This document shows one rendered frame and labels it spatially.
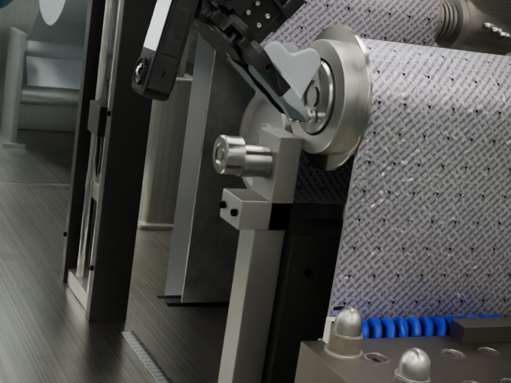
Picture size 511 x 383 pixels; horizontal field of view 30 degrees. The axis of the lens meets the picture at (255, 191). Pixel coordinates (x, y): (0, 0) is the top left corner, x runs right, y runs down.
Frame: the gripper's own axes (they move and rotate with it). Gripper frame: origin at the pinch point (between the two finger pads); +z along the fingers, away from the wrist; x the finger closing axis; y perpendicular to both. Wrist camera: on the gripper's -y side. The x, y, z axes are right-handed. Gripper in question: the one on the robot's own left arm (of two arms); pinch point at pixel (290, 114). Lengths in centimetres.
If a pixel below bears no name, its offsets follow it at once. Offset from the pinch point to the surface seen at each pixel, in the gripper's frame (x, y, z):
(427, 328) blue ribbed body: -8.4, -5.4, 24.2
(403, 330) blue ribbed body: -8.6, -7.4, 21.8
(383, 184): -5.3, 1.4, 10.2
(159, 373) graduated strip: 12.2, -28.8, 17.2
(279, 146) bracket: 2.0, -2.6, 2.7
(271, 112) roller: 12.5, 1.2, 4.4
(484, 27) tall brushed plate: 18.2, 31.1, 20.8
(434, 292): -5.3, -1.8, 24.3
